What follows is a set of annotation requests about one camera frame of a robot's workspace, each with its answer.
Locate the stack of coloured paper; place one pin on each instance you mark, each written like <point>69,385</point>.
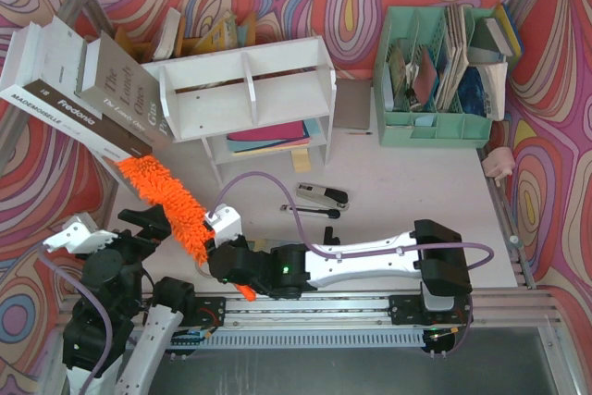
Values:
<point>273,138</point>

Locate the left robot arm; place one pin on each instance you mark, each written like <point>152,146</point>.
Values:
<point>114,342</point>

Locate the mint green desk organizer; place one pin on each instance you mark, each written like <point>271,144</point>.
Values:
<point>420,68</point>

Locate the orange microfiber duster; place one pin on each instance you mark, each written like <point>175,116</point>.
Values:
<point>186,216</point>

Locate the beige blue calculator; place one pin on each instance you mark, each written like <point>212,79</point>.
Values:
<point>262,245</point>

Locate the white wooden bookshelf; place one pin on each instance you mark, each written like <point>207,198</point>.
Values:
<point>207,97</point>

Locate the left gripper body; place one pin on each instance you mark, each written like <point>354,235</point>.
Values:
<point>140,238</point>

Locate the pink pig figurine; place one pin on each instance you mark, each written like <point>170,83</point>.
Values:
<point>499,164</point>

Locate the books behind shelf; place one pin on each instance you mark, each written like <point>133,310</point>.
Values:
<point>172,42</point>

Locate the white book Mademoiselle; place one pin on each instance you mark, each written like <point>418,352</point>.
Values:
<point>16,73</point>

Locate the aluminium mounting rail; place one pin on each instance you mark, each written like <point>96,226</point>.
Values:
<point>492,308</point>

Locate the brown book Fredonia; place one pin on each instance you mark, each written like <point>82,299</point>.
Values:
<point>58,57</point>

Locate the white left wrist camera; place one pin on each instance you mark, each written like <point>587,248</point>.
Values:
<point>80,235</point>

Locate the grey book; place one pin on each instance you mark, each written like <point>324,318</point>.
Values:
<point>120,88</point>

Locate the yellow sticky notes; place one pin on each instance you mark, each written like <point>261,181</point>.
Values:
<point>300,160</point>

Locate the white side shelf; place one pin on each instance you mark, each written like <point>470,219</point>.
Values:
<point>113,170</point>

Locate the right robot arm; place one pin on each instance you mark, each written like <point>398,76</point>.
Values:
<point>431,253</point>

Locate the black silver stapler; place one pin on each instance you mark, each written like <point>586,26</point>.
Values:
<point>324,196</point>

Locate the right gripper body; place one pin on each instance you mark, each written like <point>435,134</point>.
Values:
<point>221,259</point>

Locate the black clip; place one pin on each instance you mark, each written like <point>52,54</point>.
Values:
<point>329,237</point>

